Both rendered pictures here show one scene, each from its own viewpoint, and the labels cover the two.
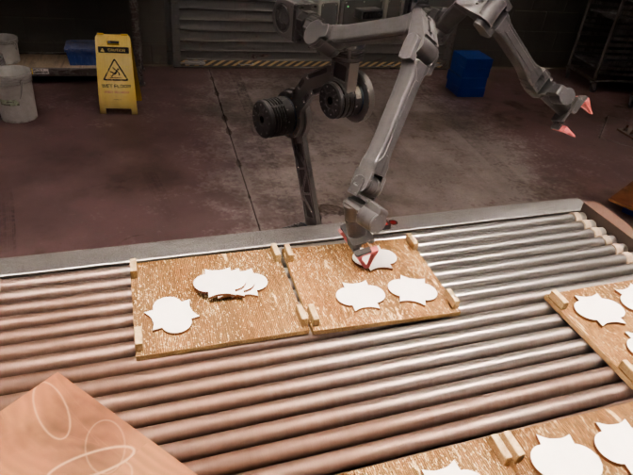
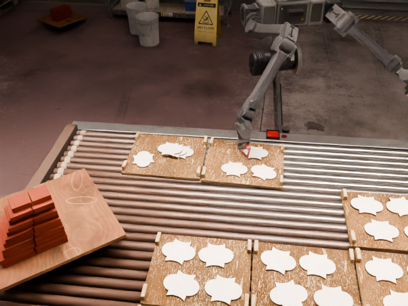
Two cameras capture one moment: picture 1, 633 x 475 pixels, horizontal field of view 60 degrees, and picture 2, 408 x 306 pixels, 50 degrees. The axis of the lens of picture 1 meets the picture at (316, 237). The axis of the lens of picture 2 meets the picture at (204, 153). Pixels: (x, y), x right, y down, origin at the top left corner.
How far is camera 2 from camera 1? 1.08 m
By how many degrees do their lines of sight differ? 24
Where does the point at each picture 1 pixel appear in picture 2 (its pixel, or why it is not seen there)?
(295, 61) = not seen: hidden behind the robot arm
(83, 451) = (80, 195)
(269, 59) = not seen: hidden behind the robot
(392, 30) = (276, 31)
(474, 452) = (238, 244)
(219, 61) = not seen: hidden behind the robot
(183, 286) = (155, 147)
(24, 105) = (151, 36)
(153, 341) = (130, 168)
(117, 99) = (204, 36)
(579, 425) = (300, 250)
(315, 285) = (215, 159)
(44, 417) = (73, 181)
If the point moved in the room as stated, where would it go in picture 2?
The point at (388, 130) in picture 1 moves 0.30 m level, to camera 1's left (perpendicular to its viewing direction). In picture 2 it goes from (260, 85) to (206, 73)
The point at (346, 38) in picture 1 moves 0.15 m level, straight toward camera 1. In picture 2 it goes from (260, 31) to (249, 42)
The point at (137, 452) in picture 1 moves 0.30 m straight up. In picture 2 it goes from (97, 201) to (85, 147)
